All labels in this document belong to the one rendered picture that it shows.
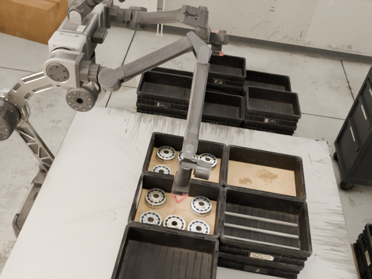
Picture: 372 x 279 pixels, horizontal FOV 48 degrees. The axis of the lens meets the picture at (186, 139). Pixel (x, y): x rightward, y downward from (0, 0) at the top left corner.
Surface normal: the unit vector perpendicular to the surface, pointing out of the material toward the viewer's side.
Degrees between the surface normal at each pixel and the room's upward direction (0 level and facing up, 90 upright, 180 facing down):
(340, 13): 90
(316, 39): 90
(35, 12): 89
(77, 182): 0
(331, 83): 0
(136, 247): 0
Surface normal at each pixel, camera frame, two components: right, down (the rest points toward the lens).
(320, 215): 0.11, -0.73
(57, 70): -0.10, 0.67
